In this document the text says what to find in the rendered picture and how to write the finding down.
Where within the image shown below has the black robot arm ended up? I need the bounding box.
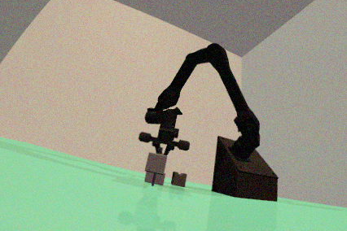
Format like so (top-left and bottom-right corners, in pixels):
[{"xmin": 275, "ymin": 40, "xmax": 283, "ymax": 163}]
[{"xmin": 145, "ymin": 43, "xmax": 260, "ymax": 163}]

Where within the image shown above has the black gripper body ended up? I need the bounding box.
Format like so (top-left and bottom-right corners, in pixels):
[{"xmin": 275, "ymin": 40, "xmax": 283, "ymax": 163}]
[{"xmin": 138, "ymin": 122, "xmax": 190, "ymax": 150}]

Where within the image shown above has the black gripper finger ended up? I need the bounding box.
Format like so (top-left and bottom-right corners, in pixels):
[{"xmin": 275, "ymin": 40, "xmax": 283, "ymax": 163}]
[
  {"xmin": 164, "ymin": 146, "xmax": 174, "ymax": 156},
  {"xmin": 152, "ymin": 142, "xmax": 160, "ymax": 154}
]

